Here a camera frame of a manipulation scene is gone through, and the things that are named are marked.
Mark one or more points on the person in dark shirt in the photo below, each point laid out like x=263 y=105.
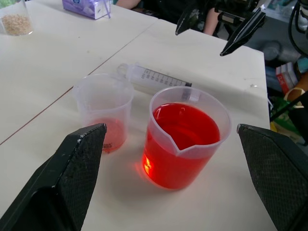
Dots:
x=166 y=9

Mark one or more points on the large clear plastic syringe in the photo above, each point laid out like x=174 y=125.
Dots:
x=158 y=78

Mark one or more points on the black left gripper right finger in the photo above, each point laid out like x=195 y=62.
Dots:
x=279 y=173

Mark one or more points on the red and white box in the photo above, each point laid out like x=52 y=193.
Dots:
x=286 y=77

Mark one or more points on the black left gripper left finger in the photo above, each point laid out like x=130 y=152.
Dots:
x=60 y=183

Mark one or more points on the clear cup with grains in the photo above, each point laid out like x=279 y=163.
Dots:
x=16 y=22

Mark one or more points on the purple tissue pack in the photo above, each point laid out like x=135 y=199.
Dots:
x=86 y=8

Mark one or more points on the large plastic beaker red liquid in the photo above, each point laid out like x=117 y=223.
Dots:
x=184 y=139

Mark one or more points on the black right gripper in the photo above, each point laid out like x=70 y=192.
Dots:
x=237 y=9

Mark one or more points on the green and yellow bag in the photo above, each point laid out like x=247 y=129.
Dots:
x=281 y=118

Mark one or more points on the small clear plastic beaker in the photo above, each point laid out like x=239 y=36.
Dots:
x=106 y=108

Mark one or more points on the grey round duct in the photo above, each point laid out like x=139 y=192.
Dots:
x=276 y=50

